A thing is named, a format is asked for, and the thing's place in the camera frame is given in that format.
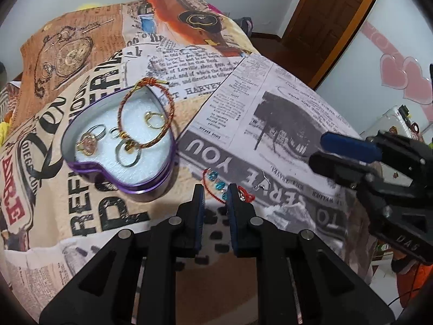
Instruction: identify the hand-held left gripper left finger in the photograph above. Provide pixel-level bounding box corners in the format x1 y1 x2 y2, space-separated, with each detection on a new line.
39 183 206 325

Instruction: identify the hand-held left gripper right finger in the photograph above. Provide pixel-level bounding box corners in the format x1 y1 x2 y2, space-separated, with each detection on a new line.
227 183 396 325

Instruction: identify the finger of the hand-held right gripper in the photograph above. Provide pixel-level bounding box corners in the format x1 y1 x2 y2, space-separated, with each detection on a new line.
320 130 431 167
308 151 387 197

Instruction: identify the red bracelet with blue beads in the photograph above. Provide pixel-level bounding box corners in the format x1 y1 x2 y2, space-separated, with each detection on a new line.
202 168 254 206

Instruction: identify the silver earring hook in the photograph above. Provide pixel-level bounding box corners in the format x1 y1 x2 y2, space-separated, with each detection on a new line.
253 170 271 192

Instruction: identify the purple heart-shaped tin box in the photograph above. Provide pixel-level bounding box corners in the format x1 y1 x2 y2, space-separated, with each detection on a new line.
61 83 177 196

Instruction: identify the large silver ring with charm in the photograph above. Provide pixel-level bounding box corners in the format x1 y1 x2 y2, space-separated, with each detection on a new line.
114 138 142 167

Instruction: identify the thin gold ring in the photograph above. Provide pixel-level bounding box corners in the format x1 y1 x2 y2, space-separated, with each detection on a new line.
144 110 166 130

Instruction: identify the gold ring with pink stone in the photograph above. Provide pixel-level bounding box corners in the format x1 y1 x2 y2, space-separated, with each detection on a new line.
76 125 107 157

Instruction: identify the red and gold cord bracelet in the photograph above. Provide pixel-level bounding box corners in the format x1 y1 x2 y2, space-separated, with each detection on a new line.
116 77 175 150

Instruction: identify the white sticker-covered case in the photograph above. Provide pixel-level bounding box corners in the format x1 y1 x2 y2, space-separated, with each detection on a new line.
365 105 433 144

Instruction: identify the orange cloth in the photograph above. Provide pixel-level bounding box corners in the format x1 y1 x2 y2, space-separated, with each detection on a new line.
392 260 433 300

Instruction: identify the white wardrobe door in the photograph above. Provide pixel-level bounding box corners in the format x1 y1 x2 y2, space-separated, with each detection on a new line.
314 0 433 138

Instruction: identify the newspaper print blanket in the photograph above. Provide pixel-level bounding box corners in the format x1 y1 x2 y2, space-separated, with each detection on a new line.
0 0 377 325

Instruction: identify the brown wooden door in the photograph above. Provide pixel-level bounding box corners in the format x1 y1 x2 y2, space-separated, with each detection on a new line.
282 0 388 90

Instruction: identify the grey bag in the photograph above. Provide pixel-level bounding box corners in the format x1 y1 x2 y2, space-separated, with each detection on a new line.
235 17 254 37

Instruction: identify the yellow soft item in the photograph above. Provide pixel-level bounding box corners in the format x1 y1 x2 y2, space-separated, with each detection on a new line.
0 120 14 145

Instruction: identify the pink heart wall sticker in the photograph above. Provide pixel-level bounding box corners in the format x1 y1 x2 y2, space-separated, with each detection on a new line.
361 20 433 106

